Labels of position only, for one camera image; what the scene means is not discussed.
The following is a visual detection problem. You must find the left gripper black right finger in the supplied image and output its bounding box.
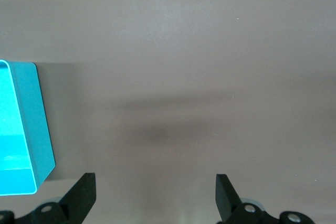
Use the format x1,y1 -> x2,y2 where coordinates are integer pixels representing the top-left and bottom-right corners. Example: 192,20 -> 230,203
215,173 -> 314,224

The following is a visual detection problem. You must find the teal plastic storage bin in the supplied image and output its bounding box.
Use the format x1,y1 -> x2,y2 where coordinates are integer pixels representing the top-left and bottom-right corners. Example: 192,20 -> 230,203
0,60 -> 57,196

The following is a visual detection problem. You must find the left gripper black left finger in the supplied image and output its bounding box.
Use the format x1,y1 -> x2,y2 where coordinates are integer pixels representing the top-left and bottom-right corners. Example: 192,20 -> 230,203
15,173 -> 97,224

